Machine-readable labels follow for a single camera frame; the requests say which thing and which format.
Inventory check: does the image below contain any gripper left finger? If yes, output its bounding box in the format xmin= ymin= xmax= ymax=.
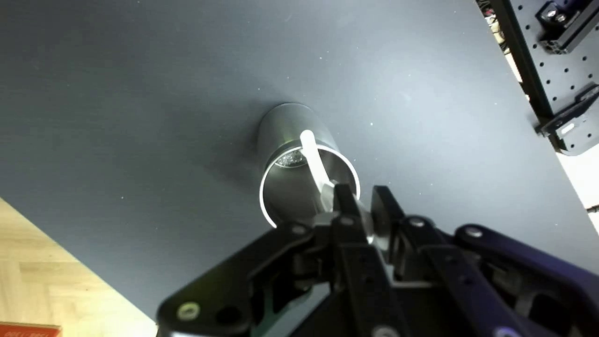
xmin=156 ymin=183 xmax=399 ymax=337

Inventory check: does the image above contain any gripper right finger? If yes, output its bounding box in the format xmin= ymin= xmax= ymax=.
xmin=371 ymin=185 xmax=599 ymax=337

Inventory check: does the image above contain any white handled bottle brush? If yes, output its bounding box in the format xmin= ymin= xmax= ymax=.
xmin=275 ymin=130 xmax=375 ymax=244

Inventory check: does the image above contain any silver steel flask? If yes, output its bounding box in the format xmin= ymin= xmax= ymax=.
xmin=256 ymin=102 xmax=362 ymax=229

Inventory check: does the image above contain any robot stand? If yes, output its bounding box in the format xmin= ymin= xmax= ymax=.
xmin=477 ymin=0 xmax=599 ymax=157

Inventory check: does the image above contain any red box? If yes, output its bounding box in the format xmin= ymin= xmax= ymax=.
xmin=0 ymin=322 xmax=62 ymax=337

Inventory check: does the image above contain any black clamp bracket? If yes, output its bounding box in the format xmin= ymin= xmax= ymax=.
xmin=535 ymin=83 xmax=599 ymax=156
xmin=536 ymin=0 xmax=599 ymax=55

